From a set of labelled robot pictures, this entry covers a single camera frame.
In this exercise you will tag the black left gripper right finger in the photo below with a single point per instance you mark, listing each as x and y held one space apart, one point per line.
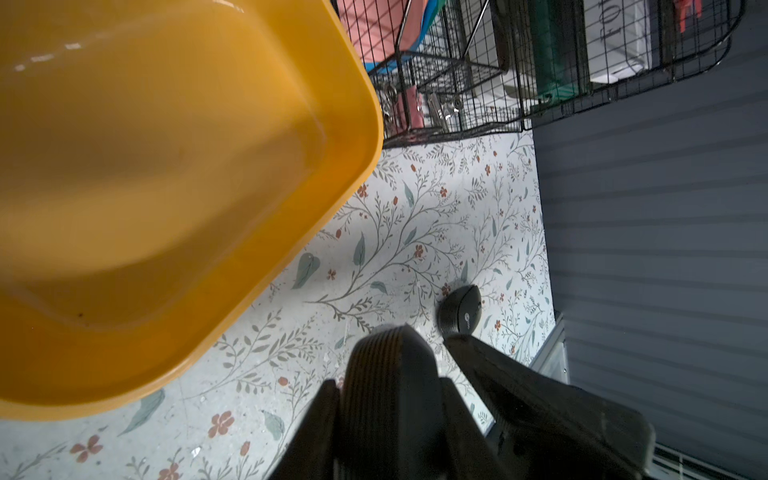
469 455

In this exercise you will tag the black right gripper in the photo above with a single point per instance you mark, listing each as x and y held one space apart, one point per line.
550 430

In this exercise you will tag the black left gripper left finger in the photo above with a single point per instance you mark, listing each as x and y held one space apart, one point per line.
310 454

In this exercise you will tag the black ribbed mouse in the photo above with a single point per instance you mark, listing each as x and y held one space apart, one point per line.
391 422

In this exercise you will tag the yellow plastic storage box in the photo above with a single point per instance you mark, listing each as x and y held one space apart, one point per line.
161 163

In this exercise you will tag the silver binder clip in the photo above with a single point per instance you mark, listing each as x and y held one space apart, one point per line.
444 111

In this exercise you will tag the pink sticky notes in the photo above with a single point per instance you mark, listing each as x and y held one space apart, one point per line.
408 110

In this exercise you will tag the stacked white notebooks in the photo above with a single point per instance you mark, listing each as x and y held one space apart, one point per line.
618 39

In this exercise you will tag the colourful paper sheets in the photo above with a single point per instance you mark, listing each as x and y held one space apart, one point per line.
380 29

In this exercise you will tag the black wire desk organizer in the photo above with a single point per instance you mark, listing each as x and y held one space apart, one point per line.
451 70

